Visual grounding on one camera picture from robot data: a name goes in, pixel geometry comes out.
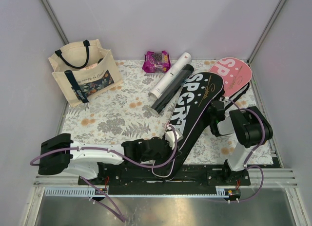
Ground white cable duct strip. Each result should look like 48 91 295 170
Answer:
44 187 240 199

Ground black shuttlecock tube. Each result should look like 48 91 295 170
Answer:
149 64 194 117

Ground white shuttlecock tube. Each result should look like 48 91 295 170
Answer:
148 52 191 100

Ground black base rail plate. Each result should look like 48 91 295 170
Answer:
78 162 251 196

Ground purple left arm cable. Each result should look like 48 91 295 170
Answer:
29 125 180 222

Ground beige canvas tote bag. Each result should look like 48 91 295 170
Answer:
48 39 123 107

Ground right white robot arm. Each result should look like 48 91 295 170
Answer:
208 100 273 185

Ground black racket cover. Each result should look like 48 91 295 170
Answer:
152 72 224 180

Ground pink racket cover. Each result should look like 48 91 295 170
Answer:
209 57 252 97

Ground purple snack packet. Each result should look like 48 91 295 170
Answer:
142 51 171 73

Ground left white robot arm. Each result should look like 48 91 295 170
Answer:
30 125 183 185

